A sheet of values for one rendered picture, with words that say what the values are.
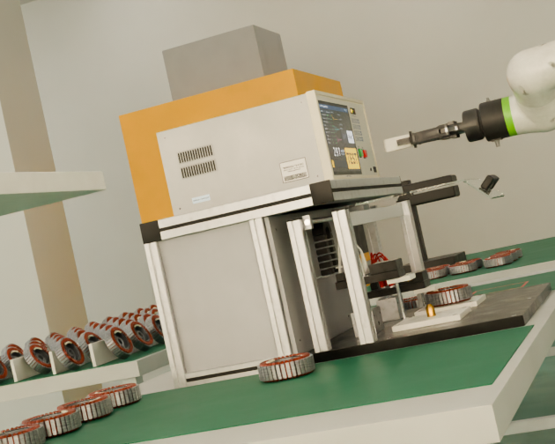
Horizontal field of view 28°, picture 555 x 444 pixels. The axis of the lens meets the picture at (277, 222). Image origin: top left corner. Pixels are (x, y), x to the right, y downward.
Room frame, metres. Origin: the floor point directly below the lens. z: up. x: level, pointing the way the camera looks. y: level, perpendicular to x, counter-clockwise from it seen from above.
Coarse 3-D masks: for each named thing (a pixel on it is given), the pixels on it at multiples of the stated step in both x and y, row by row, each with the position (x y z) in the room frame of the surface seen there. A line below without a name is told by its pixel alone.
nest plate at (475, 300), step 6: (468, 300) 2.62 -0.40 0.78; (474, 300) 2.58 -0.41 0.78; (480, 300) 2.62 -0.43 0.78; (444, 306) 2.62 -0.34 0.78; (450, 306) 2.59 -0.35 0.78; (456, 306) 2.58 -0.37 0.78; (462, 306) 2.58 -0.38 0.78; (468, 306) 2.57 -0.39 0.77; (474, 306) 2.57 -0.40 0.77; (420, 312) 2.61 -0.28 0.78
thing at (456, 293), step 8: (440, 288) 2.70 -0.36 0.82; (448, 288) 2.70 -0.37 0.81; (456, 288) 2.61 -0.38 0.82; (464, 288) 2.62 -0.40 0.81; (432, 296) 2.63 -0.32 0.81; (440, 296) 2.61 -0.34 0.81; (448, 296) 2.61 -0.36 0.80; (456, 296) 2.61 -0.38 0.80; (464, 296) 2.61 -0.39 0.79; (472, 296) 2.64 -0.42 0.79; (432, 304) 2.63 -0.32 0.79; (440, 304) 2.61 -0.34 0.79
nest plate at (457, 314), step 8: (440, 312) 2.48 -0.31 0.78; (448, 312) 2.44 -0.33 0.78; (456, 312) 2.40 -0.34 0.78; (464, 312) 2.40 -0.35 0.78; (408, 320) 2.46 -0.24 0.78; (416, 320) 2.42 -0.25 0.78; (424, 320) 2.38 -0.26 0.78; (432, 320) 2.36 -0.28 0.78; (440, 320) 2.35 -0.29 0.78; (448, 320) 2.35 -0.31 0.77; (456, 320) 2.34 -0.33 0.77; (392, 328) 2.39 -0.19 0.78; (400, 328) 2.38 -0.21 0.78; (408, 328) 2.37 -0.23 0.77
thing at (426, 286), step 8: (416, 272) 2.66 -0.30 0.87; (424, 272) 2.67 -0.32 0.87; (416, 280) 2.65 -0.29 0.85; (424, 280) 2.65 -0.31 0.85; (384, 288) 2.68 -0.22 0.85; (392, 288) 2.67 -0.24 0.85; (400, 288) 2.66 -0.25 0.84; (408, 288) 2.66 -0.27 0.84; (416, 288) 2.65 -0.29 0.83; (424, 288) 2.65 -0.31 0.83; (432, 288) 2.64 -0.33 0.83; (368, 296) 2.69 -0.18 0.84; (376, 296) 2.68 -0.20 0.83; (384, 296) 2.69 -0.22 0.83
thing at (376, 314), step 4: (372, 308) 2.46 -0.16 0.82; (376, 308) 2.48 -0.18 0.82; (372, 312) 2.44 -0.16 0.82; (376, 312) 2.47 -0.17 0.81; (380, 312) 2.50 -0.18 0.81; (352, 316) 2.45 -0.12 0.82; (376, 316) 2.46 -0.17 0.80; (380, 316) 2.49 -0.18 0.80; (352, 320) 2.45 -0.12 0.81; (376, 320) 2.46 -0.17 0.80; (380, 320) 2.49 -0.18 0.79; (352, 324) 2.45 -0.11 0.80; (376, 324) 2.45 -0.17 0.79; (380, 324) 2.48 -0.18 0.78; (356, 328) 2.45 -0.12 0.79; (376, 328) 2.44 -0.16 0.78; (380, 328) 2.47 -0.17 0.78; (356, 332) 2.45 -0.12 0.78; (376, 332) 2.44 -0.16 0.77; (356, 336) 2.45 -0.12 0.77
